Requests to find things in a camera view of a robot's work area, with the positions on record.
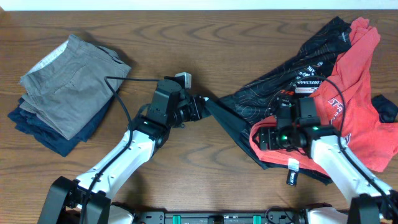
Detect black cycling jersey orange lines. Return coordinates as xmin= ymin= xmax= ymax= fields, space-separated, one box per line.
xmin=203 ymin=16 xmax=398 ymax=187

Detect red printed t-shirt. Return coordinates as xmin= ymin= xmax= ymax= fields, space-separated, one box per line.
xmin=248 ymin=17 xmax=398 ymax=177

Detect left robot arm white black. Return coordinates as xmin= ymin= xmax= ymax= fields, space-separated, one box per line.
xmin=39 ymin=75 xmax=205 ymax=223

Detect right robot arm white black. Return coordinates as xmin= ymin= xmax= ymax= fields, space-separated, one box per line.
xmin=252 ymin=98 xmax=397 ymax=223

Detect folded grey trousers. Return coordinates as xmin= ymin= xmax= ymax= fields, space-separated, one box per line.
xmin=20 ymin=34 xmax=131 ymax=139

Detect folded navy blue garment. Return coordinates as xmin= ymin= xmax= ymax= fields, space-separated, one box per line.
xmin=8 ymin=88 xmax=114 ymax=157

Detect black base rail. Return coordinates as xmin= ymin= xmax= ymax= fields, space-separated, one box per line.
xmin=133 ymin=208 xmax=308 ymax=224

